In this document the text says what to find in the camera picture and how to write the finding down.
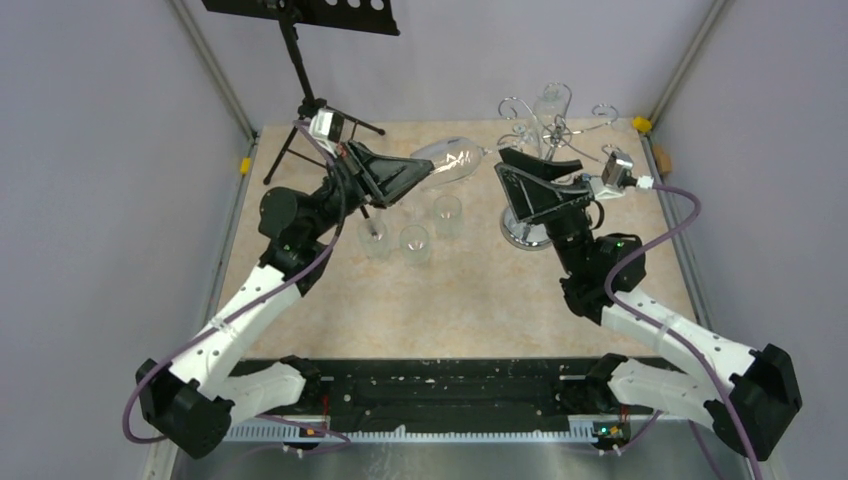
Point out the wooden block at wall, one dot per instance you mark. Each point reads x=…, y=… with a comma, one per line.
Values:
x=663, y=160

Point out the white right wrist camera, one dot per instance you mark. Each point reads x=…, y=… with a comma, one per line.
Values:
x=617, y=177

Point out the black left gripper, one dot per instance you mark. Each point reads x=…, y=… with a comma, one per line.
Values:
x=380, y=178

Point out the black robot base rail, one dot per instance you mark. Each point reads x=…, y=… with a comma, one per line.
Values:
x=453, y=400

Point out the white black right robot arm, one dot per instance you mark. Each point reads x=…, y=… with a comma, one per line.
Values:
x=747, y=397

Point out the yellow corner clamp right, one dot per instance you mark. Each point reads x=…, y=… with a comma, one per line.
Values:
x=642, y=125

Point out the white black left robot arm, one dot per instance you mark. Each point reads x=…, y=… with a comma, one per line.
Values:
x=193, y=397

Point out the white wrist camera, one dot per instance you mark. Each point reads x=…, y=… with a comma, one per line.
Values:
x=617, y=177
x=326, y=128

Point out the ribbed clear wine glass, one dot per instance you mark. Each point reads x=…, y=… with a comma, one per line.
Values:
x=374, y=238

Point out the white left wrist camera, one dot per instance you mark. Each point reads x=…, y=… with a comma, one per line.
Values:
x=326, y=128

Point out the chrome wine glass rack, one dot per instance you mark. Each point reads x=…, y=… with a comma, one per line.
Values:
x=606, y=114

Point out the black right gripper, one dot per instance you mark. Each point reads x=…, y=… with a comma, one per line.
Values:
x=526, y=181

